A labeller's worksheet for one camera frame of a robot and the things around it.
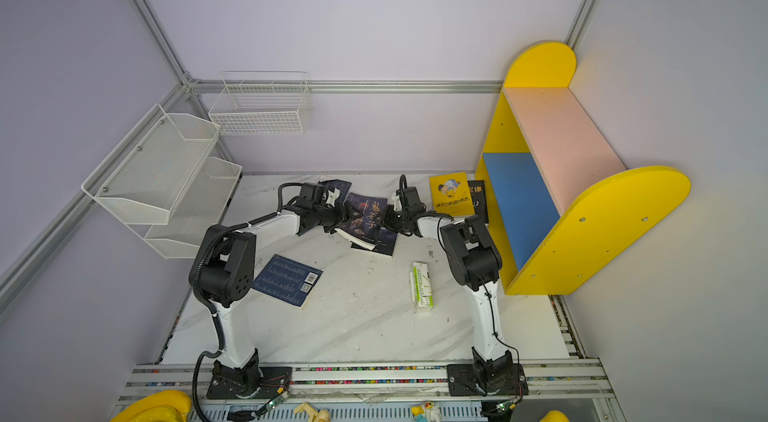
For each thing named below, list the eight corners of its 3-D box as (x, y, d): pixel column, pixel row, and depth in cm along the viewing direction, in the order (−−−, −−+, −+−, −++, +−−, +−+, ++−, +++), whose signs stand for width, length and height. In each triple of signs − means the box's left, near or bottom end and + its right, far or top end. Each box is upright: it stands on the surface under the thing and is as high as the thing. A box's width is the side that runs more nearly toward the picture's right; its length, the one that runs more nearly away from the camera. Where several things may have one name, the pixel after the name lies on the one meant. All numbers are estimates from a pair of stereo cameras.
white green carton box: (411, 309, 87) (412, 304, 84) (409, 268, 96) (410, 262, 92) (432, 309, 87) (434, 304, 84) (429, 268, 96) (430, 262, 92)
